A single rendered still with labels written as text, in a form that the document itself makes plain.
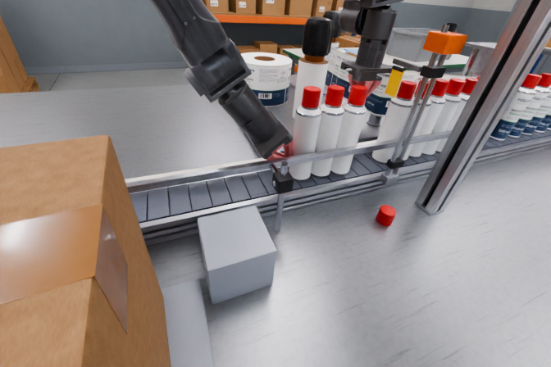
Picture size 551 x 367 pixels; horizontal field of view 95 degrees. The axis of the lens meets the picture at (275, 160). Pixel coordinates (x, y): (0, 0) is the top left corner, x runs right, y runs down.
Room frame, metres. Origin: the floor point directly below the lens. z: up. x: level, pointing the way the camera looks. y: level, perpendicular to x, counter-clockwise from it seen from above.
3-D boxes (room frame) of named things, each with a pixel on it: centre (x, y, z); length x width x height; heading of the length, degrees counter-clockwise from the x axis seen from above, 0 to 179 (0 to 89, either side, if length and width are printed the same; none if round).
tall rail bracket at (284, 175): (0.37, -0.01, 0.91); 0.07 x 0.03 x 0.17; 25
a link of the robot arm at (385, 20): (0.61, -0.18, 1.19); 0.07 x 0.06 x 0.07; 29
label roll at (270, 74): (0.96, 0.07, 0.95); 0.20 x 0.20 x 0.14
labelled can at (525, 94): (0.78, -0.72, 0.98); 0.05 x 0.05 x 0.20
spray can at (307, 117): (0.48, -0.06, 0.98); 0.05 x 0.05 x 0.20
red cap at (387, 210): (0.40, -0.25, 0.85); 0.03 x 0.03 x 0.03
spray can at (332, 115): (0.50, -0.11, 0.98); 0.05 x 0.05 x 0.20
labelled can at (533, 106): (0.81, -0.79, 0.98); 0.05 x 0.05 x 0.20
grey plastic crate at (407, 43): (2.62, -1.26, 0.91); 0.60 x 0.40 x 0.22; 122
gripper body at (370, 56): (0.60, -0.19, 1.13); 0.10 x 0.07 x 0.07; 115
